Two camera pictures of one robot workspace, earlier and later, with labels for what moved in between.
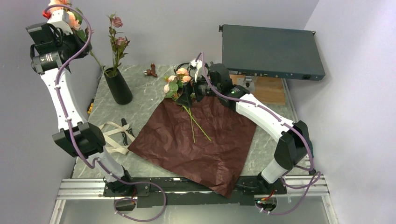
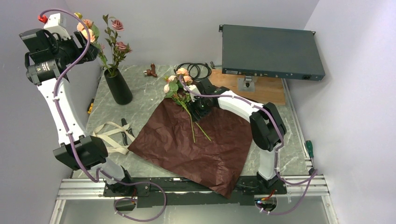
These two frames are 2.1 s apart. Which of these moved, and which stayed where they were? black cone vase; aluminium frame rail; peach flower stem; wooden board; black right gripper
Moved: peach flower stem; black right gripper
Stayed: wooden board; black cone vase; aluminium frame rail
